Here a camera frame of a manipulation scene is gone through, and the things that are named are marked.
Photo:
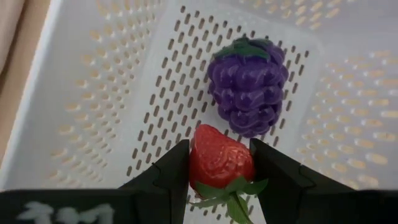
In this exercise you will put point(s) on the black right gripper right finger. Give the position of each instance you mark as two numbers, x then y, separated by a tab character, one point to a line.
295	202

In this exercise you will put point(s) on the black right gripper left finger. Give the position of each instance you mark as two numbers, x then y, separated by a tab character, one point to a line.
155	199

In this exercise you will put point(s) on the red toy strawberry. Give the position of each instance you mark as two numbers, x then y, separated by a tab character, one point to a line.
217	158

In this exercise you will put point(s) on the purple toy grape bunch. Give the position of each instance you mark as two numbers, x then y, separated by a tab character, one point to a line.
248	90

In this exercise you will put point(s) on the white perforated plastic basket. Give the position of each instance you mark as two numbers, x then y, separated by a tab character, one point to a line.
93	93

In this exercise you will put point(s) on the pale pink cloth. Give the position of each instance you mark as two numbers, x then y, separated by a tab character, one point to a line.
9	25

